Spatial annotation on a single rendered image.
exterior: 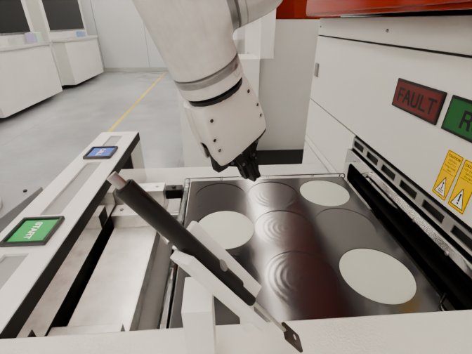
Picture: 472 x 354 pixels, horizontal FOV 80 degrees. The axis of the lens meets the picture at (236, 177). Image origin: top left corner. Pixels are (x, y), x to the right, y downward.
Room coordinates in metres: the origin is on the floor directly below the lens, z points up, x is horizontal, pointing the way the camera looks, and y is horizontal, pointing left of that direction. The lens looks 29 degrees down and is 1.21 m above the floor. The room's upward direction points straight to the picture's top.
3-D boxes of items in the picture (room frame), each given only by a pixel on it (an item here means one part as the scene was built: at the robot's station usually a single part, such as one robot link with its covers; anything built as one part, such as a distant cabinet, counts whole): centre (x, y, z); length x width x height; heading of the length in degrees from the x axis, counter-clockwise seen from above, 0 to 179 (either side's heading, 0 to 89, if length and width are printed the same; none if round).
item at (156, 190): (0.51, 0.19, 0.89); 0.08 x 0.03 x 0.03; 94
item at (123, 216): (0.43, 0.18, 0.89); 0.08 x 0.03 x 0.03; 94
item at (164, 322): (0.37, 0.10, 0.90); 0.38 x 0.01 x 0.01; 4
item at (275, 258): (0.38, -0.08, 0.90); 0.34 x 0.34 x 0.01; 4
